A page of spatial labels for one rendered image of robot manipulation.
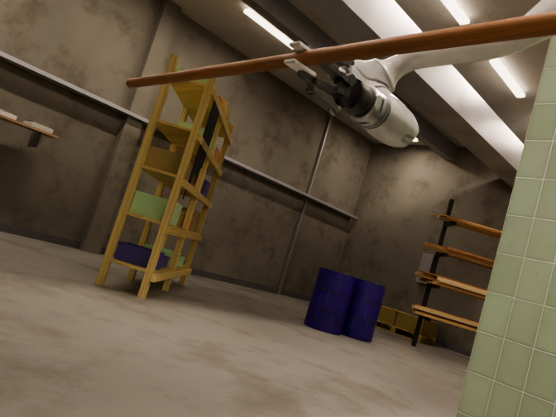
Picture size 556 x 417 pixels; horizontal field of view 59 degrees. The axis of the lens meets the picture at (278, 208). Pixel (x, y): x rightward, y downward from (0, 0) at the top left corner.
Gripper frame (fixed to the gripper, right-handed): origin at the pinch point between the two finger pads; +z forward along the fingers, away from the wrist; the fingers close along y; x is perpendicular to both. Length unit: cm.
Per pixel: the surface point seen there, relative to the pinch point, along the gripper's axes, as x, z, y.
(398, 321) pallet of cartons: 477, -847, 97
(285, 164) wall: 739, -658, -165
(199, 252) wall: 735, -502, 76
